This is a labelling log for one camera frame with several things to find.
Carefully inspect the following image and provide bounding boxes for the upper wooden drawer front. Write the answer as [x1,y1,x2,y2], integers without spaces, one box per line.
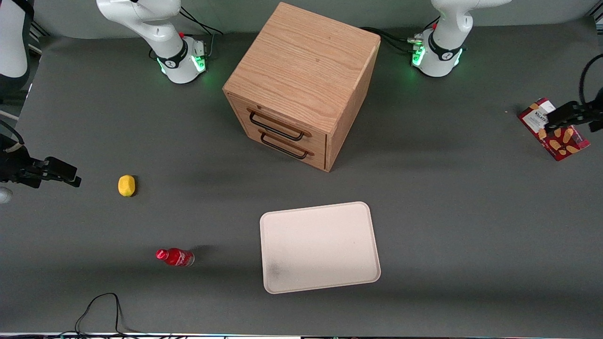
[229,95,328,154]

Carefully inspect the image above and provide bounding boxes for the wooden drawer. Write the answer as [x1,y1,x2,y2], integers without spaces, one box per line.
[229,95,328,154]
[239,126,327,170]

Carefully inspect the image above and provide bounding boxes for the small red soda bottle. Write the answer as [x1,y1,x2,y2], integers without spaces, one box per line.
[155,248,195,267]

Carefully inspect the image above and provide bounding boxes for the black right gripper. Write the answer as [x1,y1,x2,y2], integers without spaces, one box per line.
[0,136,82,189]

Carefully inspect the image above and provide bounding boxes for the red cookie box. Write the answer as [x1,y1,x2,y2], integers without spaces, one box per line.
[517,97,591,162]

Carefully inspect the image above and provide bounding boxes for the black wire drawer handle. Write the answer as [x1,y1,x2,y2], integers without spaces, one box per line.
[248,110,306,142]
[260,131,310,160]

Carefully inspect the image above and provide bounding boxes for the light oak wooden drawer cabinet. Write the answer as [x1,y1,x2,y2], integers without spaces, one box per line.
[222,2,381,172]

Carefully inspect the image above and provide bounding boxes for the aluminium frame profile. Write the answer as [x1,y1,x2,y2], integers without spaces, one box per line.
[27,19,50,56]

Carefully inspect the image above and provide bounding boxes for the cream rectangular plastic tray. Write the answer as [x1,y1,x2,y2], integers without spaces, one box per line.
[260,202,381,295]

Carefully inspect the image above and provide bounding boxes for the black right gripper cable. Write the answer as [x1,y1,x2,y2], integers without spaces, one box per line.
[0,120,24,145]

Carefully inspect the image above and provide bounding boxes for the black right arm base cables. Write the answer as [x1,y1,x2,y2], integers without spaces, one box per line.
[178,6,225,58]

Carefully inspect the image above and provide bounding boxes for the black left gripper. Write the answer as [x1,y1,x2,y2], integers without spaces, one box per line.
[545,89,603,133]

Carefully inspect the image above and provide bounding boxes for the black cable on table edge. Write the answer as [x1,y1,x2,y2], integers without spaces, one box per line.
[74,292,144,338]

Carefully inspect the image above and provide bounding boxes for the lower wooden drawer front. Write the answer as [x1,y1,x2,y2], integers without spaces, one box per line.
[239,126,327,170]

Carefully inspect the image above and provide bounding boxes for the black left arm base cables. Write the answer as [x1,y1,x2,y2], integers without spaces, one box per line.
[360,16,441,53]

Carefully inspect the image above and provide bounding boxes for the black arm base cables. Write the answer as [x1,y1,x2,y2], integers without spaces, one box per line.
[178,6,225,58]
[360,16,441,53]

